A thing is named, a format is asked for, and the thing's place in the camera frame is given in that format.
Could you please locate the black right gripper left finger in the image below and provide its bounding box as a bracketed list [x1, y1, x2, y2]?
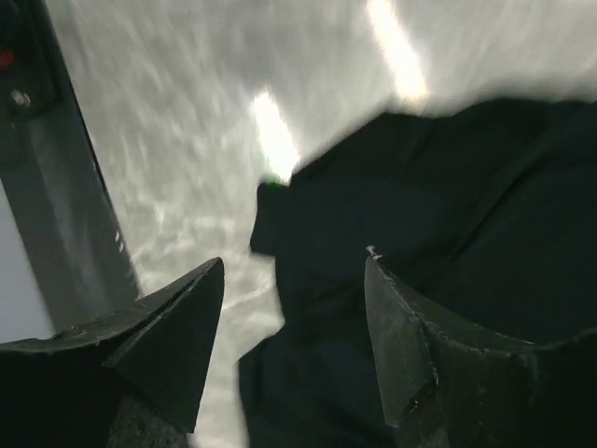
[1, 258, 225, 447]

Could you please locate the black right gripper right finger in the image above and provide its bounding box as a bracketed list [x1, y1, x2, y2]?
[364, 259, 596, 447]

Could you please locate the black t-shirt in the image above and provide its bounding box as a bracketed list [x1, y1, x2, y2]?
[239, 99, 596, 447]

